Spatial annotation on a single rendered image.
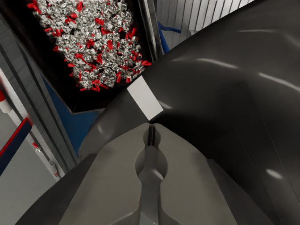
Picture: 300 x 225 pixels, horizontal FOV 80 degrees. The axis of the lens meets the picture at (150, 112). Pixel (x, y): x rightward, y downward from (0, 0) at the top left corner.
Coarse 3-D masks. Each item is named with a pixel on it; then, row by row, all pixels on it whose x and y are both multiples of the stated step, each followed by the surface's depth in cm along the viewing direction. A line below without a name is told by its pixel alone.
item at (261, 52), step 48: (288, 0) 10; (192, 48) 12; (240, 48) 11; (288, 48) 10; (192, 96) 13; (240, 96) 11; (288, 96) 10; (96, 144) 18; (192, 144) 13; (240, 144) 12; (288, 144) 11; (144, 192) 17; (288, 192) 11
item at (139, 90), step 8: (136, 80) 14; (144, 80) 14; (128, 88) 15; (136, 88) 14; (144, 88) 14; (136, 96) 14; (144, 96) 14; (152, 96) 14; (144, 104) 14; (152, 104) 14; (144, 112) 14; (152, 112) 14
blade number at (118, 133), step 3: (117, 129) 16; (114, 132) 16; (117, 132) 16; (120, 132) 16; (114, 135) 16; (117, 135) 16; (120, 135) 16; (108, 138) 17; (111, 138) 17; (114, 138) 17; (108, 141) 17
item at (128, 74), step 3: (129, 69) 27; (132, 69) 27; (126, 72) 27; (129, 72) 27; (132, 72) 27; (126, 75) 27; (129, 75) 27; (132, 75) 28; (129, 78) 28; (126, 81) 29; (129, 81) 29
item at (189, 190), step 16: (160, 128) 12; (160, 144) 10; (176, 144) 10; (160, 160) 10; (176, 160) 9; (192, 160) 9; (176, 176) 8; (192, 176) 8; (208, 176) 8; (160, 192) 7; (176, 192) 7; (192, 192) 7; (208, 192) 7; (160, 208) 7; (176, 208) 7; (192, 208) 7; (208, 208) 7; (224, 208) 7; (160, 224) 7; (176, 224) 6; (192, 224) 6; (208, 224) 6; (224, 224) 6
